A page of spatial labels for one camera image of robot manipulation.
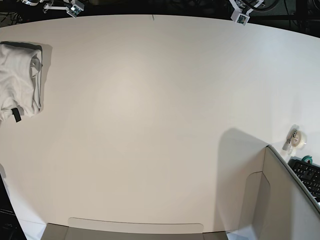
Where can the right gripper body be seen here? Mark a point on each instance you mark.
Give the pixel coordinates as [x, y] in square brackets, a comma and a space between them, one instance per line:
[72, 7]

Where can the white printed t-shirt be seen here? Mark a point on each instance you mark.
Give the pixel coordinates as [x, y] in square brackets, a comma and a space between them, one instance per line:
[20, 79]

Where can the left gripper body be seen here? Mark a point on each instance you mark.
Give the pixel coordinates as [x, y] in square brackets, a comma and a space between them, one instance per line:
[241, 12]

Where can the green tape roll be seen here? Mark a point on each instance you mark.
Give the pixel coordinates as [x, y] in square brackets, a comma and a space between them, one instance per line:
[307, 159]

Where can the clear tape roll dispenser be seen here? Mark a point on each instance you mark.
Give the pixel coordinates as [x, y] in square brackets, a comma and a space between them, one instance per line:
[296, 140]

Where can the grey cardboard box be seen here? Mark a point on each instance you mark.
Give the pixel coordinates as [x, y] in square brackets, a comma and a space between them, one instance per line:
[276, 206]

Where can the black computer keyboard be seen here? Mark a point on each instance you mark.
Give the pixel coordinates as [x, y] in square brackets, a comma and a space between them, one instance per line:
[309, 175]

